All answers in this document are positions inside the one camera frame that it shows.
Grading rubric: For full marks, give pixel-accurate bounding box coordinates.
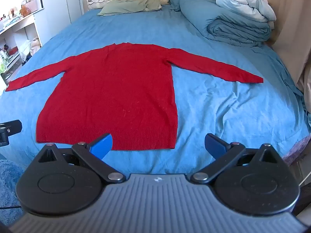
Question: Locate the red knit sweater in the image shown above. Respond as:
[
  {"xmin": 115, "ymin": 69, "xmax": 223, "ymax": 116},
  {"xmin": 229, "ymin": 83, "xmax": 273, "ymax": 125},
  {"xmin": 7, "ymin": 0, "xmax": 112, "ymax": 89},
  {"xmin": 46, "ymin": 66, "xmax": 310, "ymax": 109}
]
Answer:
[{"xmin": 5, "ymin": 43, "xmax": 264, "ymax": 150}]

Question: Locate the white wardrobe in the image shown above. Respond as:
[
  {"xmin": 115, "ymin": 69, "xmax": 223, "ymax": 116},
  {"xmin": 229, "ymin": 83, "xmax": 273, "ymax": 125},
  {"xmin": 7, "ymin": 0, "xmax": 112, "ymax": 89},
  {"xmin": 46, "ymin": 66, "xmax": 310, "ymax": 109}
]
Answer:
[{"xmin": 39, "ymin": 0, "xmax": 85, "ymax": 47}]

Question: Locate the pink storage box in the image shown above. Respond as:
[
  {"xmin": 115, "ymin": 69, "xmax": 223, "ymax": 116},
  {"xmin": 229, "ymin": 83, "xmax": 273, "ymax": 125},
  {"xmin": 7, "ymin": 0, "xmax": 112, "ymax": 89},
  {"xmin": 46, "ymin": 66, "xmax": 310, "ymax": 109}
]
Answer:
[{"xmin": 26, "ymin": 0, "xmax": 39, "ymax": 14}]

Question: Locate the purple patterned mattress pad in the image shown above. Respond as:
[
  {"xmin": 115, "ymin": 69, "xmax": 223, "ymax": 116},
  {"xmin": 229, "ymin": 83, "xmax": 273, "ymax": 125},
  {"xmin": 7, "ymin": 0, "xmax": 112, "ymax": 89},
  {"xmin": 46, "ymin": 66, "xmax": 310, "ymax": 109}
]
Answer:
[{"xmin": 283, "ymin": 135, "xmax": 311, "ymax": 164}]

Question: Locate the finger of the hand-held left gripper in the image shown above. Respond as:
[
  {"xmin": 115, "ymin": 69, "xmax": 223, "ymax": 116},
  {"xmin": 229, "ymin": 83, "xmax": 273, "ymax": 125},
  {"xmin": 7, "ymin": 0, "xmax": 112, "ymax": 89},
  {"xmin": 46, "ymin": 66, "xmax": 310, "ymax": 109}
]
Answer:
[{"xmin": 0, "ymin": 120, "xmax": 22, "ymax": 146}]

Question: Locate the bed with blue sheet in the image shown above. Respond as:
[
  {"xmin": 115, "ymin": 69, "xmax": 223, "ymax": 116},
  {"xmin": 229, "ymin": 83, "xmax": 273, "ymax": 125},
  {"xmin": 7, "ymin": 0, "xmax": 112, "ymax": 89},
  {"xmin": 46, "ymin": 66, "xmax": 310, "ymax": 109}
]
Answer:
[{"xmin": 0, "ymin": 3, "xmax": 311, "ymax": 175}]

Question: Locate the blue fluffy rug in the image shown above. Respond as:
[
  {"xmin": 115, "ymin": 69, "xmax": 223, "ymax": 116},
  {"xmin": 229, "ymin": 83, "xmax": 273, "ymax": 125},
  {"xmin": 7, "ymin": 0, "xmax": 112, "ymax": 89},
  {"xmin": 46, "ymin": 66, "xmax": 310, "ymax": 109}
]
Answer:
[{"xmin": 0, "ymin": 153, "xmax": 26, "ymax": 225}]

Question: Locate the white shelf unit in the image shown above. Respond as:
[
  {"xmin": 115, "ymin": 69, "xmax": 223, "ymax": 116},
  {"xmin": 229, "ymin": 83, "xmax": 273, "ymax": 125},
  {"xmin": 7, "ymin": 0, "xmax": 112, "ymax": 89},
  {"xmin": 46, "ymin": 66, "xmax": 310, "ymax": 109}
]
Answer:
[{"xmin": 0, "ymin": 7, "xmax": 42, "ymax": 83}]

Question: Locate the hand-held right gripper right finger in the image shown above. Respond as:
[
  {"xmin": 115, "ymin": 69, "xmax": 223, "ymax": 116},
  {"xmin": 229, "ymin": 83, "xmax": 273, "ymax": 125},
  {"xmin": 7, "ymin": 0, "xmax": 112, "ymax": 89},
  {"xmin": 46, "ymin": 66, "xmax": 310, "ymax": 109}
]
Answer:
[{"xmin": 190, "ymin": 133, "xmax": 284, "ymax": 184}]

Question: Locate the white folded duvet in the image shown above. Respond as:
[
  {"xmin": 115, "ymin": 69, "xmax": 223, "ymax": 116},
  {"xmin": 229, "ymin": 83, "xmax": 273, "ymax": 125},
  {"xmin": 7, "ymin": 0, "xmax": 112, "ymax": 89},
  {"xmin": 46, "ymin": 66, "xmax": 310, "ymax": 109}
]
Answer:
[{"xmin": 216, "ymin": 0, "xmax": 277, "ymax": 22}]

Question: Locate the green pillow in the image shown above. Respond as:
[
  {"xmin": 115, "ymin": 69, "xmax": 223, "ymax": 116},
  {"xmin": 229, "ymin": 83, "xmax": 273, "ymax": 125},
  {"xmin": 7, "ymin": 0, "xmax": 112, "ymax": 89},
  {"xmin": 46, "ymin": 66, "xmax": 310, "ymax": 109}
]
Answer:
[{"xmin": 98, "ymin": 0, "xmax": 162, "ymax": 17}]

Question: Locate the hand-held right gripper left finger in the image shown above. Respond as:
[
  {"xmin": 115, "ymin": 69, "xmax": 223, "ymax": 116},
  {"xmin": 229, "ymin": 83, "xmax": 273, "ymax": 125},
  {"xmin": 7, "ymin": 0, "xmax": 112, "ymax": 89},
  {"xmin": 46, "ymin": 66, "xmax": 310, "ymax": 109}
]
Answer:
[{"xmin": 33, "ymin": 133, "xmax": 126, "ymax": 183}]

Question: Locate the folded teal duvet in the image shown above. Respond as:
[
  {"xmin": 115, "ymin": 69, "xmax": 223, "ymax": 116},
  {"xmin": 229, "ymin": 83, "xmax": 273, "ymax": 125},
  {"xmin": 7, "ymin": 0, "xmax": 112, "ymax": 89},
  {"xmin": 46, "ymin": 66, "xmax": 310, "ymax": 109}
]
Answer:
[{"xmin": 169, "ymin": 0, "xmax": 272, "ymax": 47}]

